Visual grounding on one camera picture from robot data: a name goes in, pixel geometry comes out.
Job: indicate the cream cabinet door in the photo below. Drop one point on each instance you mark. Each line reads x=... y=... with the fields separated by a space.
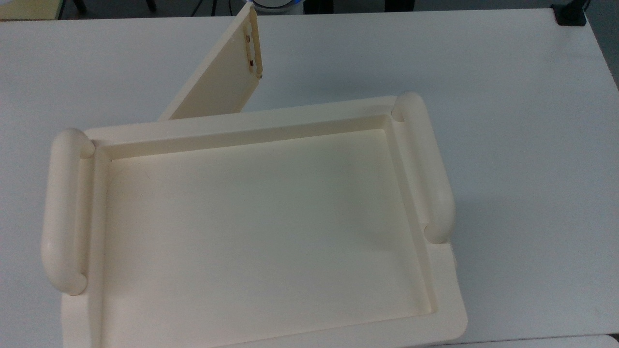
x=217 y=82

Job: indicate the yellow wooden furniture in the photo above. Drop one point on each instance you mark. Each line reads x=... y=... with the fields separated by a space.
x=29 y=8

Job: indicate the black chair leg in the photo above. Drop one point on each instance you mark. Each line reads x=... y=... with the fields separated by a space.
x=80 y=6
x=151 y=5

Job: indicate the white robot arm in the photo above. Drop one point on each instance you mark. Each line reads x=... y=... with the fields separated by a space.
x=273 y=5

